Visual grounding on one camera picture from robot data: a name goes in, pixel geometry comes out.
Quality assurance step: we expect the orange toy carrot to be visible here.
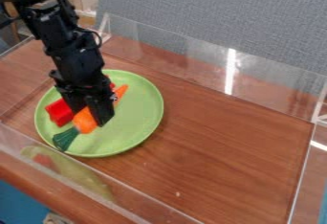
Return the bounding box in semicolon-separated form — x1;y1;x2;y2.
51;84;131;153

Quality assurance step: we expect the green plate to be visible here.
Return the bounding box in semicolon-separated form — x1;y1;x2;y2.
34;69;165;158

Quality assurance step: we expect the clear acrylic enclosure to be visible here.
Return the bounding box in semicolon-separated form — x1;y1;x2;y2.
0;17;327;224

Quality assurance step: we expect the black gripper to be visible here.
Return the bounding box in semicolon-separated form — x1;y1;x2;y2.
45;31;115;127

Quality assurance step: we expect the red toy block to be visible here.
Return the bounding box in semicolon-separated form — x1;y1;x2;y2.
45;81;118;128

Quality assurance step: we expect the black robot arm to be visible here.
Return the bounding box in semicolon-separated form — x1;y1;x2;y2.
0;0;115;126

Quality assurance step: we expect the black cable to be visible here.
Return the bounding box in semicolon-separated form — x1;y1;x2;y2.
75;28;105;49

